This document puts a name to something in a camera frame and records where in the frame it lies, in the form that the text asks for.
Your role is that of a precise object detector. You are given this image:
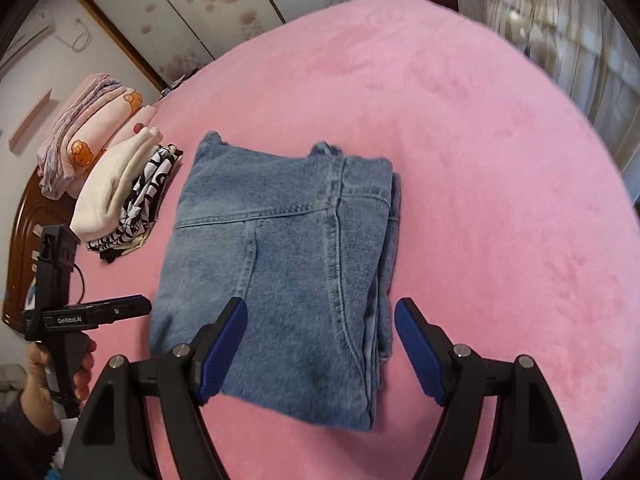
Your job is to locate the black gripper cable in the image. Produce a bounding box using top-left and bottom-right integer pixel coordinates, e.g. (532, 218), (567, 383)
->
(72, 259), (87, 307)

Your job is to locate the pink bed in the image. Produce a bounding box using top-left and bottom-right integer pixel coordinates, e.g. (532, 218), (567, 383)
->
(65, 0), (640, 480)

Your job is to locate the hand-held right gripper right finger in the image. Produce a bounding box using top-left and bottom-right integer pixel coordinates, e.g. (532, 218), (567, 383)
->
(394, 297), (585, 480)

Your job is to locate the brown wooden headboard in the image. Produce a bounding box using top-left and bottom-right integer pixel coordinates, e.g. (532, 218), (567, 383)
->
(10, 167), (76, 321)

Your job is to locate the folded pink bear-print quilt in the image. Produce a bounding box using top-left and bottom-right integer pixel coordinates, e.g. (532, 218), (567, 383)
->
(65, 87), (161, 196)

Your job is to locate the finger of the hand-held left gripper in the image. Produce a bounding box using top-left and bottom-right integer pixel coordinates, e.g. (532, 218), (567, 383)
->
(99, 295), (153, 329)

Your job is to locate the white wall fixture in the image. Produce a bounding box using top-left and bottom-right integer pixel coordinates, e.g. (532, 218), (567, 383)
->
(0, 15), (55, 70)

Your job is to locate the charger with cable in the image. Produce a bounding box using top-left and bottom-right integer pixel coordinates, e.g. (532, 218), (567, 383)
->
(160, 75), (188, 98)

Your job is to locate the white wall cable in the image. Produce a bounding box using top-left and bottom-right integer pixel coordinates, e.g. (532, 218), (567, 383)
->
(55, 17), (93, 51)

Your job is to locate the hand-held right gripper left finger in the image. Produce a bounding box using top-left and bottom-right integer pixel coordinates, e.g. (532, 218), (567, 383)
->
(63, 296), (249, 480)

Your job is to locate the folded white fleece garment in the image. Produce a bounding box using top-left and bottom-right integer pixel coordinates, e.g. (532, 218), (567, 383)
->
(70, 126), (163, 242)

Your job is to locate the pink wall shelf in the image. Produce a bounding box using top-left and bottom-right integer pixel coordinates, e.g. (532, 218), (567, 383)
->
(9, 88), (53, 151)

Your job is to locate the blue denim jacket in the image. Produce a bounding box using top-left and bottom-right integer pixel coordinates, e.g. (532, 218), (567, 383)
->
(149, 130), (403, 433)

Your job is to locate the folded black-white patterned garment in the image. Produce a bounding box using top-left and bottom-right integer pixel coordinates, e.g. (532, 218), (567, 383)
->
(86, 144), (183, 253)

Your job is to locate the floral sliding-door wardrobe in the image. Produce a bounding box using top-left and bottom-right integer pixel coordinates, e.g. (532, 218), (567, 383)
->
(75, 0), (376, 93)

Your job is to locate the person's left forearm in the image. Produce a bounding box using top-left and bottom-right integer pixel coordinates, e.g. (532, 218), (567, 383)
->
(0, 392), (63, 480)

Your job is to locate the person's left hand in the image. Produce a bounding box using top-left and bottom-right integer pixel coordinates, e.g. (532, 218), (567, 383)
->
(20, 336), (99, 435)

